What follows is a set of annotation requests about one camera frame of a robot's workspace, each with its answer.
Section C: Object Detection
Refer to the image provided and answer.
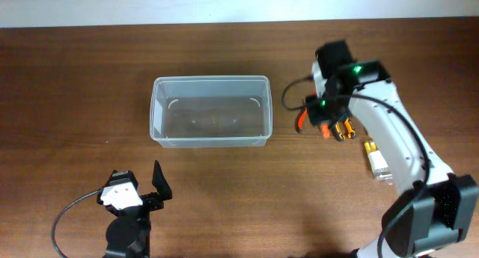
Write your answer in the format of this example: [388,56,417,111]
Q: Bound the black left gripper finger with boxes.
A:
[152,160,173,200]
[103,170,138,191]

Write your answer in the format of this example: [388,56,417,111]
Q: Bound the orange screwdriver bit holder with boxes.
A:
[319,123,331,139]

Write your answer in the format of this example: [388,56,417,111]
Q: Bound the yellow black long-nose pliers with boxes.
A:
[332,117,356,142]

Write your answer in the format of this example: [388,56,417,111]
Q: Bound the red handled wire cutters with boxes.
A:
[295,108,307,133]

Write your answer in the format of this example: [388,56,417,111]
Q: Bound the boxed coloured screwdriver set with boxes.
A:
[364,140,393,185]

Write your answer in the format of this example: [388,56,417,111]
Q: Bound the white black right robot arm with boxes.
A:
[150,60,478,257]

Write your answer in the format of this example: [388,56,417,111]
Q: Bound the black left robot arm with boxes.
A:
[97,170,164,258]

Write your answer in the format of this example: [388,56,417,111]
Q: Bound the clear plastic container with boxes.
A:
[149,76,273,148]

